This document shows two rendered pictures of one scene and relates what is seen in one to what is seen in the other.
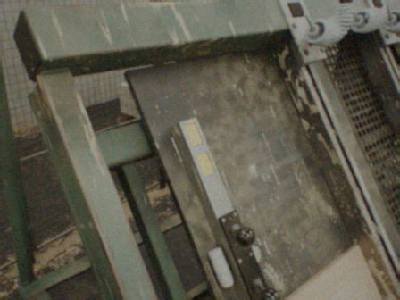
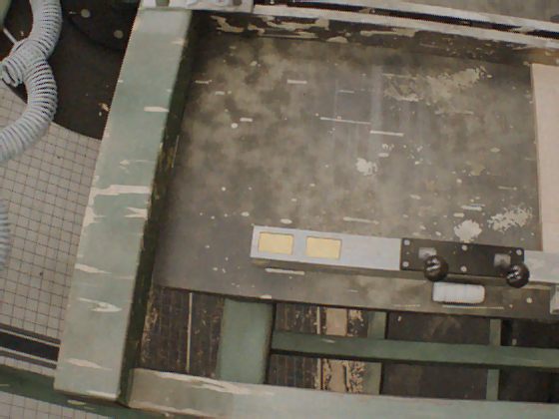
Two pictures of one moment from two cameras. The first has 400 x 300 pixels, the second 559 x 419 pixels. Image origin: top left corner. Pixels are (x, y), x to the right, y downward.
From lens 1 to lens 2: 0.37 m
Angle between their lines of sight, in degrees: 14
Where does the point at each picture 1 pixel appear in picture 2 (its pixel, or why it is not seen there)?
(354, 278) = not seen: outside the picture
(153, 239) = (380, 354)
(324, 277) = (544, 146)
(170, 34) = (132, 216)
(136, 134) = (239, 311)
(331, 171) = (421, 43)
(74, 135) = (212, 403)
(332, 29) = not seen: outside the picture
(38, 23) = (75, 382)
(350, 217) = (493, 53)
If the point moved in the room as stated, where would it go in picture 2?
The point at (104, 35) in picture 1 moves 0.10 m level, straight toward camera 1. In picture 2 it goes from (107, 312) to (126, 337)
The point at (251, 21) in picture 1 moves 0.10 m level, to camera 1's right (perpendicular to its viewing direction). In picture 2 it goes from (159, 71) to (186, 16)
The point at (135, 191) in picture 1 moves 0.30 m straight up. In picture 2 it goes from (310, 348) to (135, 300)
